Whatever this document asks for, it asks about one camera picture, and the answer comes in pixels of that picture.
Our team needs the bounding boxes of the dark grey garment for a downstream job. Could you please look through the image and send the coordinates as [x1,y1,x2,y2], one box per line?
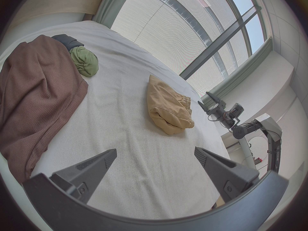
[51,34,85,54]

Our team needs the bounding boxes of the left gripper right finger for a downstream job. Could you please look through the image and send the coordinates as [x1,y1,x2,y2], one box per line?
[194,146,260,203]

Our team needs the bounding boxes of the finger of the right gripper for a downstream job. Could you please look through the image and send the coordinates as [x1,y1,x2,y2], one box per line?
[206,92,226,108]
[197,101,214,116]

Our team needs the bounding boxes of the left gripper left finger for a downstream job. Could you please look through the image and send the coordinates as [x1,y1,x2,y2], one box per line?
[49,149,117,204]

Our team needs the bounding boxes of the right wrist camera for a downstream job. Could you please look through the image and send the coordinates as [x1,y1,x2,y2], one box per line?
[224,103,245,119]

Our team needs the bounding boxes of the bed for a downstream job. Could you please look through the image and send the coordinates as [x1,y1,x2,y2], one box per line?
[0,0,232,221]

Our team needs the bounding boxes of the green garment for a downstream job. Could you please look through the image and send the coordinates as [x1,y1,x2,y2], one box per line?
[69,46,99,78]

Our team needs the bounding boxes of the blue-green curtain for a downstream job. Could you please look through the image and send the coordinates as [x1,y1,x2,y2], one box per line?
[208,36,274,103]
[95,0,139,30]

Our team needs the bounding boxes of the window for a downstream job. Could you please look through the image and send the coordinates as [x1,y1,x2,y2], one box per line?
[110,0,273,98]

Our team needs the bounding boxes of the brown garment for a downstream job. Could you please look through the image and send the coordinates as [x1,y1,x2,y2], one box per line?
[0,35,89,184]

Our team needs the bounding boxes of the tan shorts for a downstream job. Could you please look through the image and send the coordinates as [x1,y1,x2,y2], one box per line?
[147,75,195,136]

